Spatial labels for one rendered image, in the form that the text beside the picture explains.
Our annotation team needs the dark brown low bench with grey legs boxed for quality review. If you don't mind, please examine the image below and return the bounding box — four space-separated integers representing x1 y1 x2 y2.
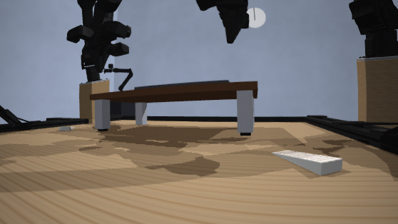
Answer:
90 81 258 136

